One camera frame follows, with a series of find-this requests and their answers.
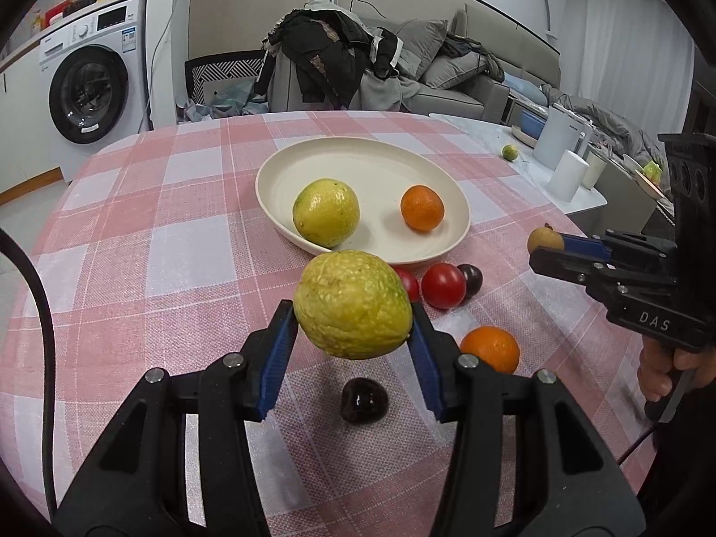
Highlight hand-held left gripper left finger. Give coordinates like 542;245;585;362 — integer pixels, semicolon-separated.
53;299;300;537

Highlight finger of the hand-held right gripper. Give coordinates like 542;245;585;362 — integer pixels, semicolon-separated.
529;249;622;292
561;229;679;264

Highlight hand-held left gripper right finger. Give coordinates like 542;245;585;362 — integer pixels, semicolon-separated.
411;302;647;537

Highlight brown longan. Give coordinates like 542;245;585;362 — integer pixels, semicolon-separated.
527;224;564;255

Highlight small orange mandarin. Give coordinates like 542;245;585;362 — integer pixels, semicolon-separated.
460;325;521;375
401;185;445;232

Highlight red tomato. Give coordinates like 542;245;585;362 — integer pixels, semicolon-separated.
393;267;421;303
421;263;468;310

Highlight dark purple plum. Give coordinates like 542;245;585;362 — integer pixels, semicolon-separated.
456;263;485;298

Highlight yellow-green citrus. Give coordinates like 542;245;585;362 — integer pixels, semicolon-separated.
292;178;360;248

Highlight cream round plate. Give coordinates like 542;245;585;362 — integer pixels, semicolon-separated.
256;137;472;266

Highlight person's right hand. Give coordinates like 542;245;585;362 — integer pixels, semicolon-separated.
638;336;716;404

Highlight white cup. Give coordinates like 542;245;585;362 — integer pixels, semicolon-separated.
548;150;591;202

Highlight white kettle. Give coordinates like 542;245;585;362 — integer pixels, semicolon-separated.
533;103;594;171

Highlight grey blanket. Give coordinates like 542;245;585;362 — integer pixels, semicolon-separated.
551;92;666;169

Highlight blue white container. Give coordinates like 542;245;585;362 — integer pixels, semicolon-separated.
511;102;552;146

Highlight pink plaid tablecloth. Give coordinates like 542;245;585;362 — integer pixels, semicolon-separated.
0;111;672;537

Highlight grey sofa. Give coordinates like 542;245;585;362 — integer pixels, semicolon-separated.
268;3;563;124

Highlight flat grey cushion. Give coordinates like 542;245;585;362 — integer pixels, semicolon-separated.
422;51;493;90

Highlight dark clothing on sofa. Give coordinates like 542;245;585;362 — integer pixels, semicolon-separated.
447;34;507;79

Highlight grey hoodie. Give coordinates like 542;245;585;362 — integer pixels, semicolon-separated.
361;67;420;113

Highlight large grey cushion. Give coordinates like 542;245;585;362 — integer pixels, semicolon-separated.
392;18;449;76

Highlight crumpled bags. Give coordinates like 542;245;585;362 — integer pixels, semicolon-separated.
178;78;269;124

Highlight black white patterned box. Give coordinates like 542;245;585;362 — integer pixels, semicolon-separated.
184;50;266;104

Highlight pile of dark clothes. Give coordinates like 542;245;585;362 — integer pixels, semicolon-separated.
262;8;404;110

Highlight white washing machine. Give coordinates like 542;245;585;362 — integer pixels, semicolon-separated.
38;0;151;183

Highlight black cable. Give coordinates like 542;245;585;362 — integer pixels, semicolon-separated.
0;226;60;521

